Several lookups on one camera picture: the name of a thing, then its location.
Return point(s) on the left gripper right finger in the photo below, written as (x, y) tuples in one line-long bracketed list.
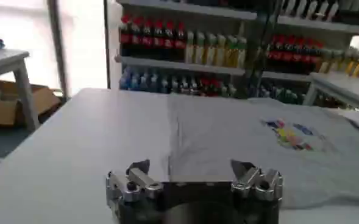
[(252, 179)]

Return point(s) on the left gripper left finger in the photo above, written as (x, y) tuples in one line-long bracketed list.
[(142, 180)]

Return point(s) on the grey t-shirt with colourful print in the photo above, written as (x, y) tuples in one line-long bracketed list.
[(258, 152)]

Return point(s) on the white table by shelves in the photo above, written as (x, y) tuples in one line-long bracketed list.
[(340, 86)]

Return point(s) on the shelf with cola and tea bottles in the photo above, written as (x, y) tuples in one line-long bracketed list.
[(182, 51)]

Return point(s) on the small white side table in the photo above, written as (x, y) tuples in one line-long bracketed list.
[(11, 67)]

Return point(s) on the thin black vertical post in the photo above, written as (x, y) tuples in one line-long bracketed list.
[(106, 45)]

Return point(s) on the grey vertical post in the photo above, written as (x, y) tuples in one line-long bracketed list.
[(58, 45)]

